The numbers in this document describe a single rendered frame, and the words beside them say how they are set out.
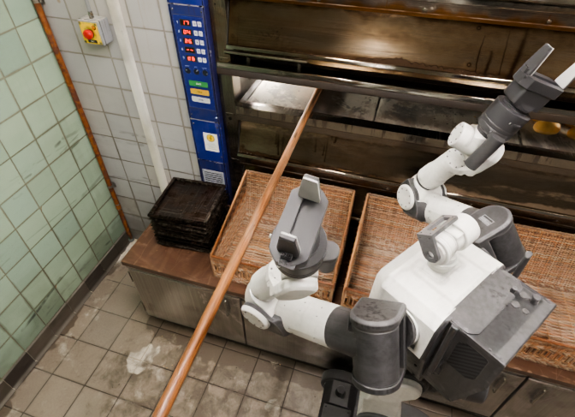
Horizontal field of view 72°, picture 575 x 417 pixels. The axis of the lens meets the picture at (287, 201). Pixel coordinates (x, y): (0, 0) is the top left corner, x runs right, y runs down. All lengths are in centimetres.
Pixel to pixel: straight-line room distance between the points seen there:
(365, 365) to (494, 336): 25
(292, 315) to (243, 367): 142
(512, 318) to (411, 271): 20
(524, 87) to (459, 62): 59
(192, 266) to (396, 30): 132
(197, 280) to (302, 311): 107
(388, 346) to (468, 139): 54
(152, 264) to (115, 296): 74
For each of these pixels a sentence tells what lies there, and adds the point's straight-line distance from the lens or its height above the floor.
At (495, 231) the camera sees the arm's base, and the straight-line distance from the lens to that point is 104.
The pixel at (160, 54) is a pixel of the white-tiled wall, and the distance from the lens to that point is 192.
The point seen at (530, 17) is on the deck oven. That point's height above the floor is 166.
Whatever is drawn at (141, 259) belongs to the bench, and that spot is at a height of 58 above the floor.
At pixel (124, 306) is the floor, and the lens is 265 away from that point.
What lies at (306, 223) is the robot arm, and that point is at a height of 169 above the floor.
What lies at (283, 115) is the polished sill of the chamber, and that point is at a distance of 178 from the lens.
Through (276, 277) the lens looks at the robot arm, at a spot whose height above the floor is 144.
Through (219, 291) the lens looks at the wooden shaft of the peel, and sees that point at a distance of 108.
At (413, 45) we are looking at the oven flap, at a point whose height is 153.
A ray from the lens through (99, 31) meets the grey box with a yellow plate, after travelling 196.
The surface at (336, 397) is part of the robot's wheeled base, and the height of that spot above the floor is 21.
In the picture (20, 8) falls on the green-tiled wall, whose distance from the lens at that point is 217.
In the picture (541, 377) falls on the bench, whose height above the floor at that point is 57.
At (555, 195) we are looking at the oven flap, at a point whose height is 101.
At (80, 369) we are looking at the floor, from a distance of 253.
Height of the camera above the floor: 209
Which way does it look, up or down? 43 degrees down
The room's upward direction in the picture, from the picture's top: straight up
